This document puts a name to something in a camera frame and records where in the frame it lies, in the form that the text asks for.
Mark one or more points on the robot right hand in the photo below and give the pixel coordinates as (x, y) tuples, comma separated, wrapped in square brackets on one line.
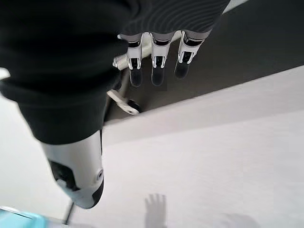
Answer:
[(59, 71)]

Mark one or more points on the white hospital bed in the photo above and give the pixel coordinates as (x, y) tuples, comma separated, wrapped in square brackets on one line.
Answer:
[(121, 62)]

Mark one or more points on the bed caster wheel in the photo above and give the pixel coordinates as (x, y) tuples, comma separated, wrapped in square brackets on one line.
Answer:
[(131, 105)]

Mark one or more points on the white bin blue lid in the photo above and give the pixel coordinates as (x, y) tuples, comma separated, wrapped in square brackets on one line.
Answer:
[(19, 218)]

